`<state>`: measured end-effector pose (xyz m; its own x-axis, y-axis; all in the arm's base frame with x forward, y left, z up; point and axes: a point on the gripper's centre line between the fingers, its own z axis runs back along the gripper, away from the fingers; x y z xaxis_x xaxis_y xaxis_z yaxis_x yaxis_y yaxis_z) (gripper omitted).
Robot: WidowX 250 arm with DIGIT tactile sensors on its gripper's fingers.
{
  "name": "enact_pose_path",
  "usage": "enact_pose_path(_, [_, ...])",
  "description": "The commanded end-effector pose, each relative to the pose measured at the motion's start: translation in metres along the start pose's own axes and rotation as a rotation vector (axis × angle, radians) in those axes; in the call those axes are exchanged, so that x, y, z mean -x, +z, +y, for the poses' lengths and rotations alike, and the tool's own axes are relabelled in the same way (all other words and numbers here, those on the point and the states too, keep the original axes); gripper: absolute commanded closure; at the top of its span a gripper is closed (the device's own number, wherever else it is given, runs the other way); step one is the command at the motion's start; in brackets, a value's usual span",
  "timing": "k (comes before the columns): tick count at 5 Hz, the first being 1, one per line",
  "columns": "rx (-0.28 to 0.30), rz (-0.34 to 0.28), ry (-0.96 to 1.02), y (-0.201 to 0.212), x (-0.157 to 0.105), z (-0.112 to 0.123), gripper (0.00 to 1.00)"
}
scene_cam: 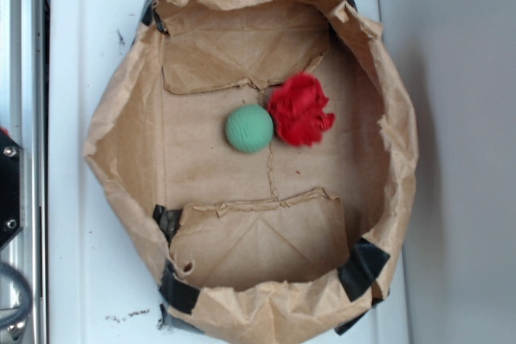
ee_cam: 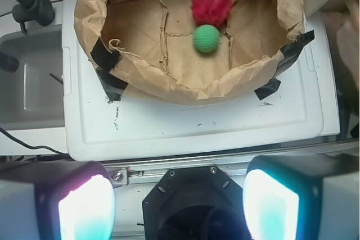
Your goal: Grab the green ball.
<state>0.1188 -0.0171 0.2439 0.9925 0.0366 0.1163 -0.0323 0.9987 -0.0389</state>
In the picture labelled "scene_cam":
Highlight green ball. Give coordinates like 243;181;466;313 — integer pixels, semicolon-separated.
224;104;274;153

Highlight brown paper bag tray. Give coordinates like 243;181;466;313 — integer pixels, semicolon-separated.
84;0;418;343

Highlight red crumpled cloth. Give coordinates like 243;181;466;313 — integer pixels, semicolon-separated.
267;73;335;147

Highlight white plastic tray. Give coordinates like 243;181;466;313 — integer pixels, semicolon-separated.
47;0;413;344

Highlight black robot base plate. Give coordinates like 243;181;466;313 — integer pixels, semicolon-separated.
0;127;25;251

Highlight aluminium frame rail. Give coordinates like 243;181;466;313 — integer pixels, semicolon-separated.
1;0;48;343

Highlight metal corner bracket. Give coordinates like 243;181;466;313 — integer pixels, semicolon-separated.
1;317;27;344

